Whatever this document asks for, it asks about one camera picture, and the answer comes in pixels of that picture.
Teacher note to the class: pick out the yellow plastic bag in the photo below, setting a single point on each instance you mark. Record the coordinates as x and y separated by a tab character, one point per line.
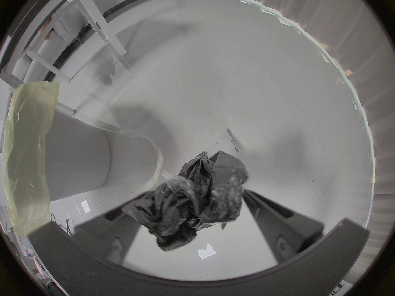
26	153

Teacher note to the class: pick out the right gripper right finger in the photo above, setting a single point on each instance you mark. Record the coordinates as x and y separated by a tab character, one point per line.
293	230

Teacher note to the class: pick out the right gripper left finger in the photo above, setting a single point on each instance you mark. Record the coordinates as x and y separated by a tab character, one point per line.
105	230

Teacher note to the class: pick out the light grey sofa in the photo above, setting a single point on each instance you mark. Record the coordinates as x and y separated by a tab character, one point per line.
46	54

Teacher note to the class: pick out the orange cushion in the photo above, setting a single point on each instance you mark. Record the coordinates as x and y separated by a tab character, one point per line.
48	32

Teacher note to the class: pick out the black plastic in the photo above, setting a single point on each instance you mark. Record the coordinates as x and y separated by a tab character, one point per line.
200	202

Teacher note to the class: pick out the white trash bin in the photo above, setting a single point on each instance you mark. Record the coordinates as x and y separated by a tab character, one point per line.
77	159

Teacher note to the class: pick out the grey padded white chair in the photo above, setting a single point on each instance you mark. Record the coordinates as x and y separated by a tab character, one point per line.
101	26

